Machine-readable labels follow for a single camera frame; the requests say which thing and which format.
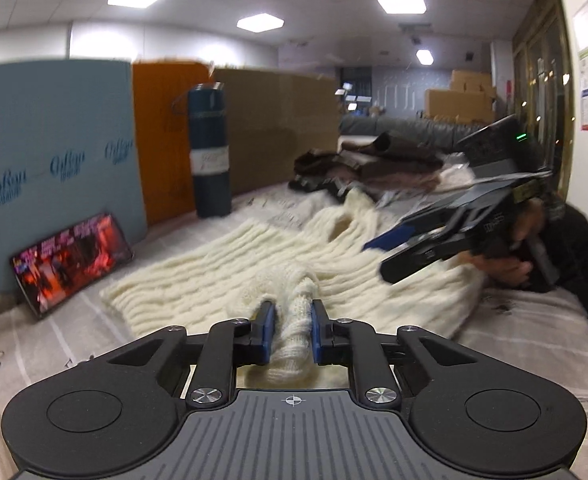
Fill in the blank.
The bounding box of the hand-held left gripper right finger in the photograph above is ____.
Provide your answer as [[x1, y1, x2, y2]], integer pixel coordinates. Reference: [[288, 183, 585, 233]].
[[310, 299, 481, 407]]

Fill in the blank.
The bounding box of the gold framed glass door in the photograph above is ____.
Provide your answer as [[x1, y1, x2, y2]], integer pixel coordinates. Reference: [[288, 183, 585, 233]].
[[510, 0, 576, 198]]

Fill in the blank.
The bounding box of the light blue foam board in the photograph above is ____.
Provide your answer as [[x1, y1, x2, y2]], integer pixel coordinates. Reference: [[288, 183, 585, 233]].
[[0, 58, 148, 307]]

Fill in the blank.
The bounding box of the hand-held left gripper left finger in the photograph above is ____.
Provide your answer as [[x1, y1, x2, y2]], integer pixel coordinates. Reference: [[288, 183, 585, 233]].
[[88, 300, 277, 409]]

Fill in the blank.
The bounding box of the cream knit sweater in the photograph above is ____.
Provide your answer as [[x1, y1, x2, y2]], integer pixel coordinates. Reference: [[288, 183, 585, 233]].
[[98, 180, 486, 389]]

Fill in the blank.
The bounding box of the person's right forearm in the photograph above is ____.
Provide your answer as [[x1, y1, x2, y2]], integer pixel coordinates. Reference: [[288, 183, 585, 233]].
[[539, 195, 588, 338]]

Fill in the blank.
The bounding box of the large cardboard box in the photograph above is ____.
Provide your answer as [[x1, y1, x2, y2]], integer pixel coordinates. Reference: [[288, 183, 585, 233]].
[[424, 88, 498, 122]]

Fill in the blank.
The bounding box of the person's right hand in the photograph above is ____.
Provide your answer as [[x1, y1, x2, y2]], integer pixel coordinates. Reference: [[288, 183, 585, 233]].
[[466, 199, 546, 289]]

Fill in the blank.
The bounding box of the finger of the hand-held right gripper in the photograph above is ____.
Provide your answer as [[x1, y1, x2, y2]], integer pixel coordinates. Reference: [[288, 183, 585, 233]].
[[361, 194, 475, 253], [379, 227, 475, 285]]

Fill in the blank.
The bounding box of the small cardboard box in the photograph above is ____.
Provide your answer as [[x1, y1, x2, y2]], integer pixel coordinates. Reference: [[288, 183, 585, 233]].
[[449, 69, 493, 92]]

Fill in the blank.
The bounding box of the dark brown folded garment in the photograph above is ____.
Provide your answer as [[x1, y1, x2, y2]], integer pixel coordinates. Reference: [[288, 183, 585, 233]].
[[294, 131, 446, 181]]

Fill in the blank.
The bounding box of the grey sofa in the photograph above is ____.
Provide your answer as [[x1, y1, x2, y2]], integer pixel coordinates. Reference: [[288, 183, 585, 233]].
[[338, 114, 497, 154]]

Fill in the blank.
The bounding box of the dark blue insulated bottle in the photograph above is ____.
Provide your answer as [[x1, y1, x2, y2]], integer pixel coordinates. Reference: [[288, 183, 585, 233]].
[[187, 82, 233, 220]]

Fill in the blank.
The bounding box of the orange board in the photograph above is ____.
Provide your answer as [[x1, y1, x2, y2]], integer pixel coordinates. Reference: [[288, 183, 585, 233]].
[[132, 59, 215, 227]]

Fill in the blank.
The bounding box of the mauve folded knit garment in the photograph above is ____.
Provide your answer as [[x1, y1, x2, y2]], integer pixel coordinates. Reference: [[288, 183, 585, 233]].
[[289, 162, 442, 198]]

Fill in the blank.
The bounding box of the brown cardboard sheet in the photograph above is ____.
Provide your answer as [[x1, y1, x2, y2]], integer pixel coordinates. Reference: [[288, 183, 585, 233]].
[[211, 67, 343, 197]]

